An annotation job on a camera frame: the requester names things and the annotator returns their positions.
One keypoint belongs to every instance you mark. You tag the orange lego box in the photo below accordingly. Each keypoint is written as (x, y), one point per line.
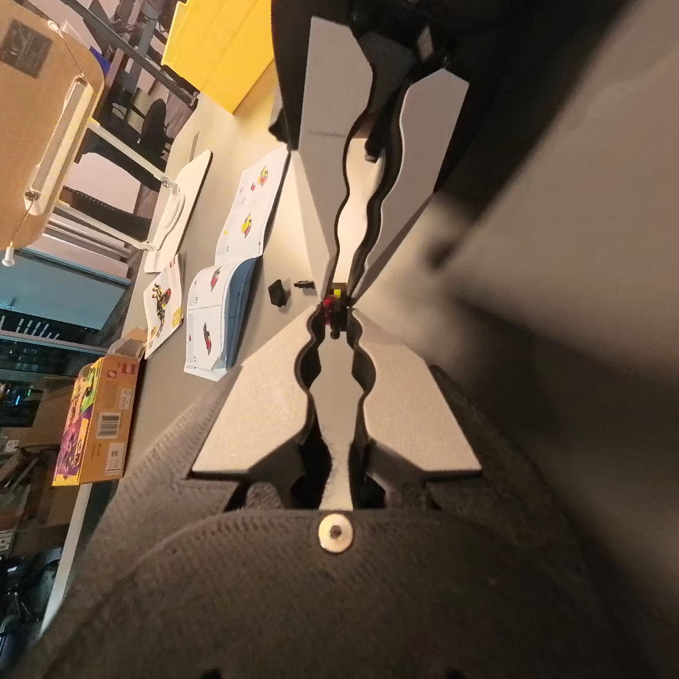
(101, 419)

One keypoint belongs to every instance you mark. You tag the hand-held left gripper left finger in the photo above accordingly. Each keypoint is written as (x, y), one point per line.
(254, 424)

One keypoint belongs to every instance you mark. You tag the open instruction booklet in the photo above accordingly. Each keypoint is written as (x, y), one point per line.
(233, 297)

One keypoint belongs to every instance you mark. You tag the flat black lego clip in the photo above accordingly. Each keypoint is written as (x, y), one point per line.
(304, 285)

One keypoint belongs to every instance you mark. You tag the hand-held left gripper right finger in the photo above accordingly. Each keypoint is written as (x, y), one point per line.
(419, 424)

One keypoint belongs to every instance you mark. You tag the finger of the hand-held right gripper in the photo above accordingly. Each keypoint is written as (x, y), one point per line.
(424, 148)
(323, 106)

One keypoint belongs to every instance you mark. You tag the yellow plastic bin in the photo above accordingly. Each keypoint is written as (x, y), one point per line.
(223, 47)

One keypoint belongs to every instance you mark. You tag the black lego assembly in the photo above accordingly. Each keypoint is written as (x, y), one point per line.
(337, 321)

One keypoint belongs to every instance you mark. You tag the dark equipment rack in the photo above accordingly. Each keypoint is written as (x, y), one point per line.
(16, 398)

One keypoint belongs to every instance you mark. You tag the black office chair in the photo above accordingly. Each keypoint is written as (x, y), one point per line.
(154, 127)

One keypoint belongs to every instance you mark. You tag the closed instruction booklet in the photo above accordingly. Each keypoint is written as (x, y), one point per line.
(164, 307)

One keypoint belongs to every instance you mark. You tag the black lego slope piece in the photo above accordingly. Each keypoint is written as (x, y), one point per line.
(278, 293)

